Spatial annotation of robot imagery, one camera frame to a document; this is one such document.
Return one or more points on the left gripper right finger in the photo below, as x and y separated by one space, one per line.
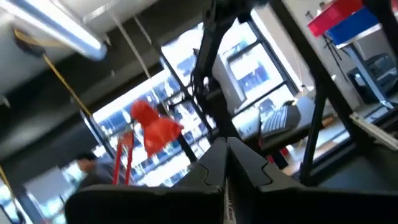
311 208

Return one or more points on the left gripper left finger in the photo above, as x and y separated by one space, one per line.
149 205

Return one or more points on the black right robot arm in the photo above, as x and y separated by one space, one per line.
217 118

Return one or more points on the person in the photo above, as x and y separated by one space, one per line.
96 177

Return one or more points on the red desk lamp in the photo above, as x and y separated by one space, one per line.
158 130

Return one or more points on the black computer case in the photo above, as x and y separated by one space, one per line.
370 77

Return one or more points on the blue storage bin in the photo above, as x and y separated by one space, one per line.
354 26

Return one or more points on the red storage bin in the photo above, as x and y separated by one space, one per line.
335 15

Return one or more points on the white ceiling light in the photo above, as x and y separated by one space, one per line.
62 31

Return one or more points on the black frame strut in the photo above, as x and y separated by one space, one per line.
311 62
314 137

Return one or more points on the silver aluminium bracket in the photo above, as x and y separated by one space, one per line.
373 130

